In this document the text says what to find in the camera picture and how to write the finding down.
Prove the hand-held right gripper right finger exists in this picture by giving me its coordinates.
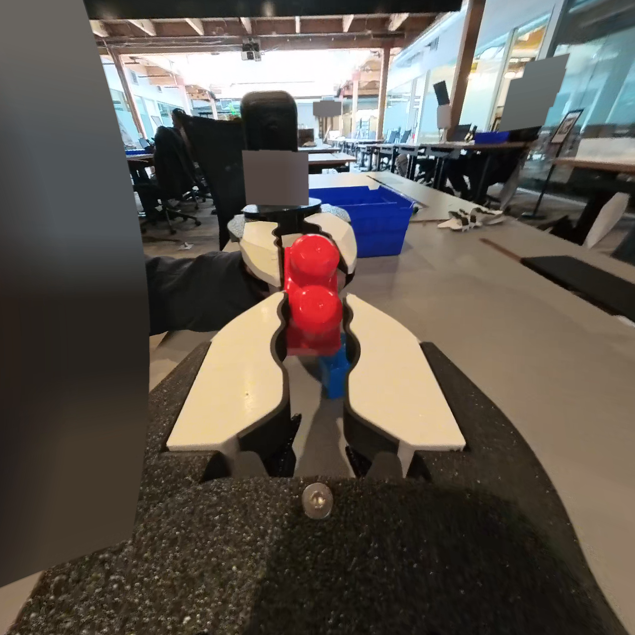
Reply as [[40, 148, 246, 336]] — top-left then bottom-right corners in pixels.
[[343, 293, 468, 479]]

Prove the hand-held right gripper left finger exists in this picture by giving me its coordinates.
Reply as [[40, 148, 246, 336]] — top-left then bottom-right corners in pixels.
[[166, 292, 293, 468]]

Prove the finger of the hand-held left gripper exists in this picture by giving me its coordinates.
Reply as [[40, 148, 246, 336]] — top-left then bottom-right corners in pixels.
[[239, 220, 286, 294], [304, 212, 359, 289]]

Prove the blue plastic bin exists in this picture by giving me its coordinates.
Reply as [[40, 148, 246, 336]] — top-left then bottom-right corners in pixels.
[[309, 186, 415, 259]]

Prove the blue single-stud block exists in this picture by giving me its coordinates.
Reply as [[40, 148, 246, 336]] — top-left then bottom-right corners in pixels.
[[317, 333, 362, 400]]

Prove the red two-stud block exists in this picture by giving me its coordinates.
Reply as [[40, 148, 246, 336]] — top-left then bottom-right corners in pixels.
[[284, 234, 344, 357]]

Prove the person's left forearm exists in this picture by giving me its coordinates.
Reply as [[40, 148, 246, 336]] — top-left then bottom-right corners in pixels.
[[145, 250, 278, 335]]

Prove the black office chair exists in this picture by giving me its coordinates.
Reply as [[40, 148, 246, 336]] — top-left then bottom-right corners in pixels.
[[185, 111, 249, 251], [134, 109, 204, 234]]

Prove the pile of white plastic parts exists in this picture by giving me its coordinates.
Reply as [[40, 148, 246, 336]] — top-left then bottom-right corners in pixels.
[[437, 206, 507, 234]]

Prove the wooden top desk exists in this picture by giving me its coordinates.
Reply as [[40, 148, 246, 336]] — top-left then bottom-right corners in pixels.
[[419, 140, 529, 209], [551, 158, 635, 234]]

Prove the black table mat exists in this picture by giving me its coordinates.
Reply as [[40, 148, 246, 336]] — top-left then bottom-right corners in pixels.
[[521, 255, 635, 320]]

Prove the black floor sign stand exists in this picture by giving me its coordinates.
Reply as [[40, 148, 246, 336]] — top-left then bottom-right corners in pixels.
[[521, 108, 586, 219]]

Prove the white pointed panel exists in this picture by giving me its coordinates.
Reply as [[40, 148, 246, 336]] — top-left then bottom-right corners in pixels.
[[583, 191, 631, 249]]

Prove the clear acrylic box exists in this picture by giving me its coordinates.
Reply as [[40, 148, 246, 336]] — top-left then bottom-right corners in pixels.
[[578, 136, 635, 160]]

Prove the wooden support post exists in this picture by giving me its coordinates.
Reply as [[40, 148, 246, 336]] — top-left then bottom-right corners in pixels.
[[446, 0, 486, 142]]

